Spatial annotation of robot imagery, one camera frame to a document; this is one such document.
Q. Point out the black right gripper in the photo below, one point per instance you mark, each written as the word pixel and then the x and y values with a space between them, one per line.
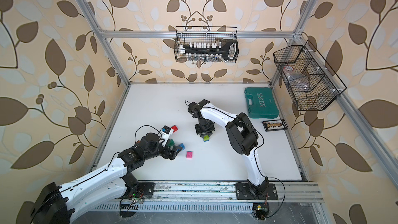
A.
pixel 209 132

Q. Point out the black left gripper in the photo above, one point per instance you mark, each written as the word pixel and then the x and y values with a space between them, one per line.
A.
pixel 174 154

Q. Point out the pink lego brick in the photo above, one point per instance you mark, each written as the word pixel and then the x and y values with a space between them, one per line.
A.
pixel 189 155

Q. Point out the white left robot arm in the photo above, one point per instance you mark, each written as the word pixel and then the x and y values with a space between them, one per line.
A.
pixel 63 204

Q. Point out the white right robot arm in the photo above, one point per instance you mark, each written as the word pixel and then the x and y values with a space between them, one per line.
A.
pixel 242 135

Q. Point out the dark green lego brick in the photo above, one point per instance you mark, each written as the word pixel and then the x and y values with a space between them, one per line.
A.
pixel 170 143

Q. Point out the red lego brick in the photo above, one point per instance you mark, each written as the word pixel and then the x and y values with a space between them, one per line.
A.
pixel 175 129

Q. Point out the green plastic tool case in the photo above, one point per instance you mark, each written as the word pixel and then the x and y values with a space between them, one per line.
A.
pixel 261 103

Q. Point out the black charging board with connectors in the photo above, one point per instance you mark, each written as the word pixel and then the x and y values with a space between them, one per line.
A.
pixel 275 125

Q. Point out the small electronics board left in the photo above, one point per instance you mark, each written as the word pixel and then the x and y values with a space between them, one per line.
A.
pixel 129 205

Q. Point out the small electronics board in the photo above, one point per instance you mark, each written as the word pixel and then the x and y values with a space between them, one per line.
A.
pixel 260 211
pixel 129 205

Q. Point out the black socket set holder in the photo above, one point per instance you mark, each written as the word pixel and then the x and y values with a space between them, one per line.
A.
pixel 219 51

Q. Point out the small electronics board right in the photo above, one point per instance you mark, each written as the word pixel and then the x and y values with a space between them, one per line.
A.
pixel 260 211

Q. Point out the plastic bag in basket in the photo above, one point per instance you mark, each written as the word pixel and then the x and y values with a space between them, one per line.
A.
pixel 297 81

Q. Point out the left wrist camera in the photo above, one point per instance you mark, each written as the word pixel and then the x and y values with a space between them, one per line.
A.
pixel 165 132

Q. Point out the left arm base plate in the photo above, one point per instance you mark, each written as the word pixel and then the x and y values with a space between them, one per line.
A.
pixel 142 190

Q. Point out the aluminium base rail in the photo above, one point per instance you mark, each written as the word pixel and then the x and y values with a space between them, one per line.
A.
pixel 224 191

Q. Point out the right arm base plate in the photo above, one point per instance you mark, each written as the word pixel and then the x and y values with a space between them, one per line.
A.
pixel 247 191

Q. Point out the black wire basket centre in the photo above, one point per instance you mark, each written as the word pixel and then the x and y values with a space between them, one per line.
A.
pixel 182 38

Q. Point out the black wire basket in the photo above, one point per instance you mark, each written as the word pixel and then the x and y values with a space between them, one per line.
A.
pixel 311 81
pixel 182 38

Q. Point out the black wire basket right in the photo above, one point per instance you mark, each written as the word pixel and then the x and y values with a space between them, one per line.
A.
pixel 311 81

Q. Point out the horizontal aluminium frame bar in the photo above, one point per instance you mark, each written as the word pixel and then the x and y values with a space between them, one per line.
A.
pixel 169 34

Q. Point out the aluminium frame post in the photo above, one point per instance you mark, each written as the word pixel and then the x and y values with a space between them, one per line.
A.
pixel 305 15

